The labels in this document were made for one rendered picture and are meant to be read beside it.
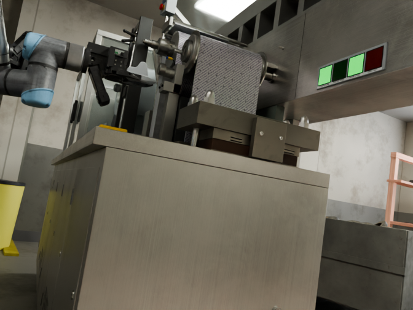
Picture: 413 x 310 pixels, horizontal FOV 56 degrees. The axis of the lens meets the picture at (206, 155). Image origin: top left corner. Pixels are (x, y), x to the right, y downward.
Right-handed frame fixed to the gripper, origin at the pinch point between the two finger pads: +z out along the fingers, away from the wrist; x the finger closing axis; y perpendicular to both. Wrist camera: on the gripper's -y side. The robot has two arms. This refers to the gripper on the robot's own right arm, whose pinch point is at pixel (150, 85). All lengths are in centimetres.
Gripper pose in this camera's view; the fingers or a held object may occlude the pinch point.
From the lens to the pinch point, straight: 120.9
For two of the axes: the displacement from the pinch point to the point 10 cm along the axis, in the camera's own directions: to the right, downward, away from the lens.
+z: 9.0, 1.8, 3.9
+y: 1.5, -9.8, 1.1
